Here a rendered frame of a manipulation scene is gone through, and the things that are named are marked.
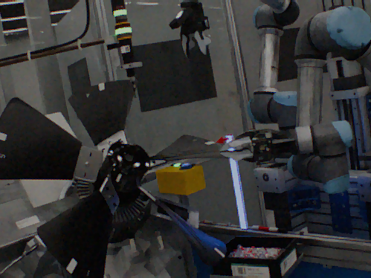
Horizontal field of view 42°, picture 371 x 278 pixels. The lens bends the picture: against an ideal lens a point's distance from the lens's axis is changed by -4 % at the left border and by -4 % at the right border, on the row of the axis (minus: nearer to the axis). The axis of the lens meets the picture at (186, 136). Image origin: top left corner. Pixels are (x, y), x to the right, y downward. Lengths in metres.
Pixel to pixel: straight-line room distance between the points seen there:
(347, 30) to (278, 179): 0.77
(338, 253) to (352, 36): 0.62
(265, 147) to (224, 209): 1.35
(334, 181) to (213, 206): 1.32
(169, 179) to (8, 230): 0.76
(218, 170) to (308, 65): 1.27
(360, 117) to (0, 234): 1.32
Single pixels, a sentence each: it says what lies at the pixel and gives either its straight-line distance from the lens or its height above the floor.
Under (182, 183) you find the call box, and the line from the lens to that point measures 1.80.
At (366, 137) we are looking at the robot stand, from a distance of 1.93.
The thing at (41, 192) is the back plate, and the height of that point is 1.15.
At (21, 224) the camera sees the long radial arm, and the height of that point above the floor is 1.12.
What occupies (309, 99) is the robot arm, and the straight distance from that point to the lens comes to 1.45.
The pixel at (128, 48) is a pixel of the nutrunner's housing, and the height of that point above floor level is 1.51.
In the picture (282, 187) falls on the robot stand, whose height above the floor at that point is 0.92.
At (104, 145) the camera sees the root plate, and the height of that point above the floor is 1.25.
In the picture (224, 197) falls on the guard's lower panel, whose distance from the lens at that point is 2.66.
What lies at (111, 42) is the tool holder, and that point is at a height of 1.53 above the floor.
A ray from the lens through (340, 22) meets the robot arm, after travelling 1.34.
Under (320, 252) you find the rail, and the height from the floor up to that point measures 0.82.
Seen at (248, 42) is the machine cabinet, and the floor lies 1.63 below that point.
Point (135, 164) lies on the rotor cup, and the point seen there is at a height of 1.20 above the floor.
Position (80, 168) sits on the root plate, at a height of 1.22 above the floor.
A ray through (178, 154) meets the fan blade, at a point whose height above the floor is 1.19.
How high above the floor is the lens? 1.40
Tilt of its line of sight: 7 degrees down
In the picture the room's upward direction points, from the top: 10 degrees counter-clockwise
